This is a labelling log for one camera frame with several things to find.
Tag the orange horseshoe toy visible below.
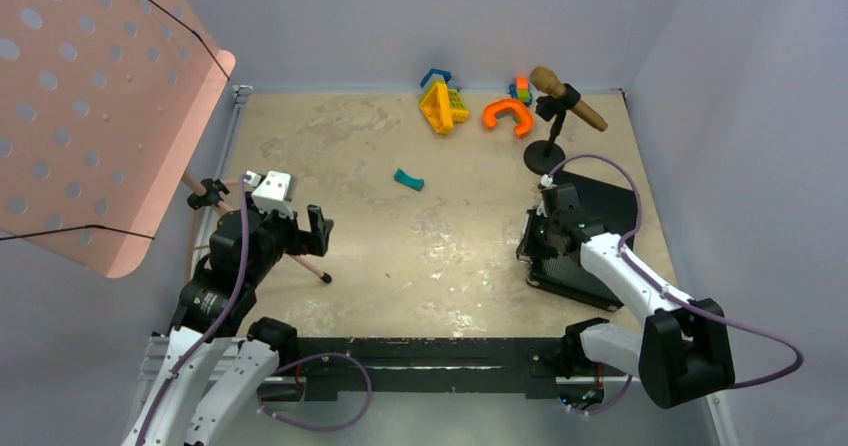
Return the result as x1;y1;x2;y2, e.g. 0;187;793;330
482;98;535;138

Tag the teal curved block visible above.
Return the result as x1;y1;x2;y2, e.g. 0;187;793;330
393;168;425;192

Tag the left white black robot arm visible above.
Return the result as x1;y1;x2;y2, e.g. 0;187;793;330
124;171;333;445

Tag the colourful toy car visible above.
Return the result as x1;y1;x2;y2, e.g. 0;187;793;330
509;76;533;107

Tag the yellow toy basket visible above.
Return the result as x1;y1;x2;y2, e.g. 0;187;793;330
419;80;471;135

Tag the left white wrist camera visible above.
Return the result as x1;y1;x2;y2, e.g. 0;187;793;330
245;171;297;219

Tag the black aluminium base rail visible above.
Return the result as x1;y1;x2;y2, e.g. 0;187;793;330
135;333;723;405

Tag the blue toy house piece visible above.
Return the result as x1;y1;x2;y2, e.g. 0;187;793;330
419;68;452;90

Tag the gold toy microphone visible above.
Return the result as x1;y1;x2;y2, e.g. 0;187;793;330
529;66;608;132

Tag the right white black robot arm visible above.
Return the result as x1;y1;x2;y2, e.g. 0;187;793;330
516;181;736;409

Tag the pink perforated music stand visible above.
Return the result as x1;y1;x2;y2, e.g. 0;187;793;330
0;0;333;285

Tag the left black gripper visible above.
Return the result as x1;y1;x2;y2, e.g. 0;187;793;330
241;190;331;285

